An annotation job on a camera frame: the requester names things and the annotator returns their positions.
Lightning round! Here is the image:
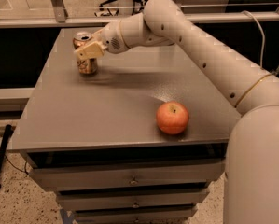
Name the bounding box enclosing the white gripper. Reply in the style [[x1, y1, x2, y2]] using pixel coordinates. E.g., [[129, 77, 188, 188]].
[[75, 21, 130, 60]]

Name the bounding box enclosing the orange soda can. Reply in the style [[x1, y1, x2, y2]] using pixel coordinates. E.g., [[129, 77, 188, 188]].
[[72, 31, 99, 76]]

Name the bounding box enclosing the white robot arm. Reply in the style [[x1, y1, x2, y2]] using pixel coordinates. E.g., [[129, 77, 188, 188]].
[[76, 0, 279, 224]]

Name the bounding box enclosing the grey metal railing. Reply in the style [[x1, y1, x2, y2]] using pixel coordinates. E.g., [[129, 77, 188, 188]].
[[0, 0, 279, 28]]

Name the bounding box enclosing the grey drawer cabinet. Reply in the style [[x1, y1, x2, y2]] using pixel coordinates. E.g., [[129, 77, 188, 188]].
[[7, 26, 243, 224]]

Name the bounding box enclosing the red apple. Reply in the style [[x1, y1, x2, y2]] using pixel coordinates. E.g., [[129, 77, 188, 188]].
[[156, 101, 189, 135]]

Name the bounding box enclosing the top grey drawer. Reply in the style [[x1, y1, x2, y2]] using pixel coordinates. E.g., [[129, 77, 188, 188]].
[[30, 159, 225, 191]]

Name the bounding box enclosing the grey drawer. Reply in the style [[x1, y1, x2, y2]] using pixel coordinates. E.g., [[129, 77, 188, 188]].
[[30, 159, 225, 191], [57, 189, 209, 211], [75, 204, 197, 224]]

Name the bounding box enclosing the middle grey drawer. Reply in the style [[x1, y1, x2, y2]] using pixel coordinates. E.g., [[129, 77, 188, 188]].
[[57, 189, 209, 211]]

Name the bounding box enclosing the bottom grey drawer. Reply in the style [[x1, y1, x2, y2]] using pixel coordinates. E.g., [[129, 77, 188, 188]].
[[75, 204, 197, 224]]

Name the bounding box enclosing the black thin floor cable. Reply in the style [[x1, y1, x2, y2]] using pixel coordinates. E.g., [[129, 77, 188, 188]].
[[0, 144, 31, 175]]

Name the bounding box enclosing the white cable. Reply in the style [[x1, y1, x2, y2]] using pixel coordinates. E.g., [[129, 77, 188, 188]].
[[241, 10, 267, 70]]

